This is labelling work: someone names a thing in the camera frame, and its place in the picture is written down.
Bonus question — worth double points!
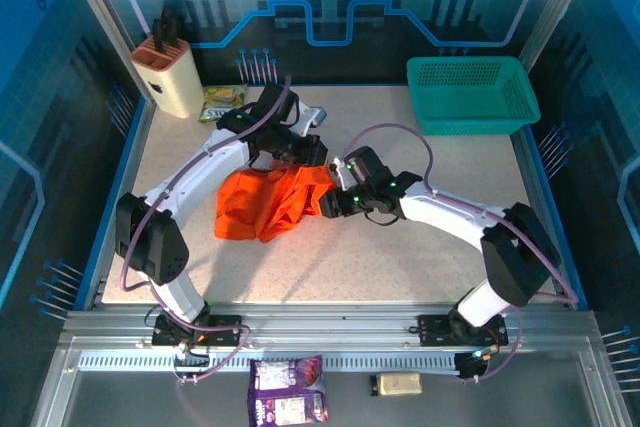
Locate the orange t-shirt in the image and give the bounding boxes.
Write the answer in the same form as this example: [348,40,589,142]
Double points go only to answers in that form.
[213,164,335,244]

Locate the green snack packet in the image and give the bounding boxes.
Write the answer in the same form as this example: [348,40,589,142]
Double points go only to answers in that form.
[198,84,249,124]

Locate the cream knife block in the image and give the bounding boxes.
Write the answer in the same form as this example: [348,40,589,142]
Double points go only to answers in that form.
[130,36,204,119]

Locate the teal plastic basket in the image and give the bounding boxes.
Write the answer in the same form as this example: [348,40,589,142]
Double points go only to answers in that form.
[405,55,542,137]

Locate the purple snack packet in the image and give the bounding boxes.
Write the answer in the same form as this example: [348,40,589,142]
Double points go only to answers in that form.
[247,355,330,424]

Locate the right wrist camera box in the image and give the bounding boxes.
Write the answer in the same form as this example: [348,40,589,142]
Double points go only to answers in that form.
[329,145,392,189]

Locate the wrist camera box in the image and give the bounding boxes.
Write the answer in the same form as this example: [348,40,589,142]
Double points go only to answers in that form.
[248,84,327,129]
[329,145,392,189]

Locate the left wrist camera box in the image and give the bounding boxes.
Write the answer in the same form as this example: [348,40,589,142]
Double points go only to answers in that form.
[248,84,327,129]

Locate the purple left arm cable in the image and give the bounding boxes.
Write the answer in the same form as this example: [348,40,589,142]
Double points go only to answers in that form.
[117,74,294,386]

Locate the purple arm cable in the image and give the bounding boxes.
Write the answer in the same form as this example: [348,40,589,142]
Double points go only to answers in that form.
[117,74,294,386]
[342,123,581,384]

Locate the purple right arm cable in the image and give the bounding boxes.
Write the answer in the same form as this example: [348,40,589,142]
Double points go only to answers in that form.
[342,123,581,384]

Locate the aluminium frame rail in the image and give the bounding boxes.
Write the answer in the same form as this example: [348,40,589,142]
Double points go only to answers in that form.
[59,302,601,351]

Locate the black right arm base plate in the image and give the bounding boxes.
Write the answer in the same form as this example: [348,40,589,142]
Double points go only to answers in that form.
[417,314,509,347]

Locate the slotted cable tray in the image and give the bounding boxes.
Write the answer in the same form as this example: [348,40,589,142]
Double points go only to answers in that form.
[78,350,464,374]

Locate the black knife handle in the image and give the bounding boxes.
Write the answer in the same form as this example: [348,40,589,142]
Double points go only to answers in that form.
[151,18,167,54]
[163,0,189,51]

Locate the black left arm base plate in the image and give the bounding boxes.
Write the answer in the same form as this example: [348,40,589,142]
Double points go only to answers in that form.
[151,314,243,347]

